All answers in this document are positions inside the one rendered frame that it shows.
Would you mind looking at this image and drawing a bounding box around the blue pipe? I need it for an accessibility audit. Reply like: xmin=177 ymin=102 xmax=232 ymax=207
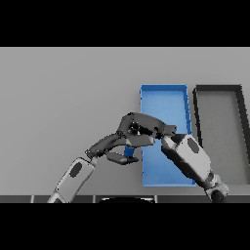
xmin=124 ymin=145 xmax=137 ymax=159

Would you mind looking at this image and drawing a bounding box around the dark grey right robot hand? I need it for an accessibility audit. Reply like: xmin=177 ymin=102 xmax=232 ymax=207
xmin=116 ymin=111 xmax=179 ymax=148

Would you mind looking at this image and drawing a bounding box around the dark grey bin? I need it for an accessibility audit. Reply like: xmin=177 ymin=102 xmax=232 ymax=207
xmin=191 ymin=84 xmax=250 ymax=187

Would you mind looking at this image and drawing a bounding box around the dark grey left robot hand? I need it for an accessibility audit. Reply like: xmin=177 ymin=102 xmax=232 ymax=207
xmin=84 ymin=132 xmax=140 ymax=166

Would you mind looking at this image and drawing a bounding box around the blue bin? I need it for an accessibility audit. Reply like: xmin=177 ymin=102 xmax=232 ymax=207
xmin=139 ymin=83 xmax=197 ymax=188

